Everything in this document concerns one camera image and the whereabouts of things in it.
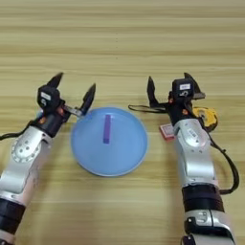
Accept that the yellow tape measure with strap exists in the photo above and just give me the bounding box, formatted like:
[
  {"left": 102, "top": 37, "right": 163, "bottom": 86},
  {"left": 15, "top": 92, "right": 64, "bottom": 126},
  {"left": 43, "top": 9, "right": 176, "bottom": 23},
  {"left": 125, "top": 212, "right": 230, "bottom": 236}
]
[{"left": 127, "top": 103, "right": 219, "bottom": 133}]

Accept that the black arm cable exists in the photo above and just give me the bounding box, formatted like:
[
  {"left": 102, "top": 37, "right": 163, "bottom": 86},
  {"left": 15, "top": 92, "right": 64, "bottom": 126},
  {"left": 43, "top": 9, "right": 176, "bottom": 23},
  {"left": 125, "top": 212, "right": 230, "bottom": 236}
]
[
  {"left": 204, "top": 125, "right": 240, "bottom": 196},
  {"left": 0, "top": 120, "right": 34, "bottom": 142}
]

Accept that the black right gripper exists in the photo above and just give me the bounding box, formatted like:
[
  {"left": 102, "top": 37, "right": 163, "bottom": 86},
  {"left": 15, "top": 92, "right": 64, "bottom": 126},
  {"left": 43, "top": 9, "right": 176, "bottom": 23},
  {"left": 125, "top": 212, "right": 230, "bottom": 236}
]
[{"left": 146, "top": 72, "right": 206, "bottom": 126}]

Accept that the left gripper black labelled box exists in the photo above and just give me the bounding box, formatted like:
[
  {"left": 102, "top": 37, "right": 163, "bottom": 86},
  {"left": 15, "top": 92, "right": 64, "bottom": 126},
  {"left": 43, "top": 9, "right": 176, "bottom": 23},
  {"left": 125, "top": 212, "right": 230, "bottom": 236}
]
[{"left": 36, "top": 85, "right": 62, "bottom": 114}]

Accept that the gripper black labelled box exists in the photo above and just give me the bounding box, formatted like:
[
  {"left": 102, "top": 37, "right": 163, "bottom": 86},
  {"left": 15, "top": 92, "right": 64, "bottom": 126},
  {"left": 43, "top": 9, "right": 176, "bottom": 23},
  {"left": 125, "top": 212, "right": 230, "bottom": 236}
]
[
  {"left": 36, "top": 85, "right": 62, "bottom": 114},
  {"left": 171, "top": 78, "right": 194, "bottom": 99}
]

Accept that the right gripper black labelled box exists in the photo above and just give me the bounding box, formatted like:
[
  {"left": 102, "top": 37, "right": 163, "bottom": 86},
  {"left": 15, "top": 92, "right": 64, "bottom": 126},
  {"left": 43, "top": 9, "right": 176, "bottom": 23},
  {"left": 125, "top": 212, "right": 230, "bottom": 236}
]
[{"left": 171, "top": 78, "right": 194, "bottom": 99}]

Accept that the light blue round plate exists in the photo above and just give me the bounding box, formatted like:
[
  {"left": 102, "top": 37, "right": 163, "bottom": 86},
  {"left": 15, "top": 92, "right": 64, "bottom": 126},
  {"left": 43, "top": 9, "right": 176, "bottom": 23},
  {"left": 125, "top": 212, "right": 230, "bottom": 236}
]
[{"left": 70, "top": 106, "right": 149, "bottom": 178}]

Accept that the red and white card box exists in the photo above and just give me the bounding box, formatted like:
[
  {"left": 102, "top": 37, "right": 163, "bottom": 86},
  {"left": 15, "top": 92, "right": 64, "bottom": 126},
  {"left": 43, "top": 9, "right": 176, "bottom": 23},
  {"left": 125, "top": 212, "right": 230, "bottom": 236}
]
[{"left": 159, "top": 122, "right": 176, "bottom": 142}]

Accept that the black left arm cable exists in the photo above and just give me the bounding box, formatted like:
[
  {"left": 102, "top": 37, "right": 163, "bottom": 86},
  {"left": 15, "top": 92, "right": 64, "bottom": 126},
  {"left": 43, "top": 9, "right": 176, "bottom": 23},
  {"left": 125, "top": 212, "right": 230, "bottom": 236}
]
[{"left": 0, "top": 120, "right": 34, "bottom": 142}]

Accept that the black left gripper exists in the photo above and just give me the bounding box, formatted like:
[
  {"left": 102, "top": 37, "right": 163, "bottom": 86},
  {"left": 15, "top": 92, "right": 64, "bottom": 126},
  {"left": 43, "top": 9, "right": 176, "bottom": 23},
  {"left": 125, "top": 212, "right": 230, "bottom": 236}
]
[{"left": 32, "top": 72, "right": 97, "bottom": 139}]

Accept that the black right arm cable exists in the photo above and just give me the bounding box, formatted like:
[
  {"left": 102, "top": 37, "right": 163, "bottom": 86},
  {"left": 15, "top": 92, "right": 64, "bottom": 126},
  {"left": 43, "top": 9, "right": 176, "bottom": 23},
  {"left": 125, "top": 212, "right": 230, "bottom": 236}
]
[{"left": 204, "top": 125, "right": 240, "bottom": 196}]

